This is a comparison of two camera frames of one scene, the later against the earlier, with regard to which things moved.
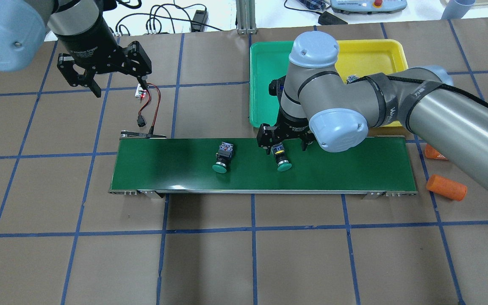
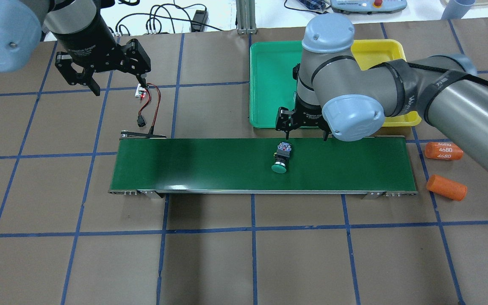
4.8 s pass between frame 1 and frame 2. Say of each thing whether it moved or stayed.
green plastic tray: stayed
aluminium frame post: stayed
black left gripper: stayed
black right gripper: moved
